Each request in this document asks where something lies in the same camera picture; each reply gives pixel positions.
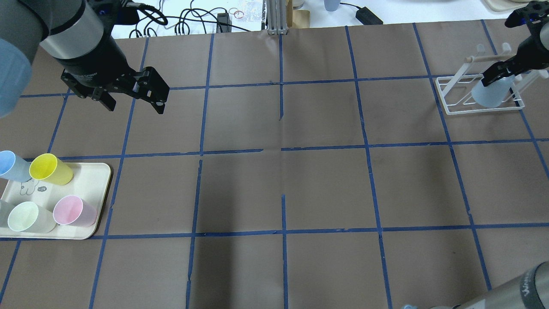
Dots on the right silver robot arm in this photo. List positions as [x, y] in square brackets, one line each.
[527, 291]

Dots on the aluminium frame post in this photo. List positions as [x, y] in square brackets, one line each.
[276, 17]

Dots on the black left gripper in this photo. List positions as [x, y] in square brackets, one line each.
[95, 59]

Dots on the wooden rack stand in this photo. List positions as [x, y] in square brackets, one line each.
[296, 17]

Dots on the black power adapter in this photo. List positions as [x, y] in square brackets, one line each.
[367, 17]

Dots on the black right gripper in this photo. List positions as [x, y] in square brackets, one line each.
[532, 48]

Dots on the white wire cup rack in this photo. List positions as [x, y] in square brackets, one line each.
[465, 93]

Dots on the pink plastic cup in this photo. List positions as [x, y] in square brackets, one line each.
[74, 211]

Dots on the cream white plastic cup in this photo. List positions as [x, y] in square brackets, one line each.
[30, 217]

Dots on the light blue plastic cup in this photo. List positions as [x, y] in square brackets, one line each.
[493, 95]

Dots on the cream plastic tray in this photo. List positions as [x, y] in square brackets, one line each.
[90, 182]

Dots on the yellow plastic cup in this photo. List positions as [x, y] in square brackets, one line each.
[48, 168]

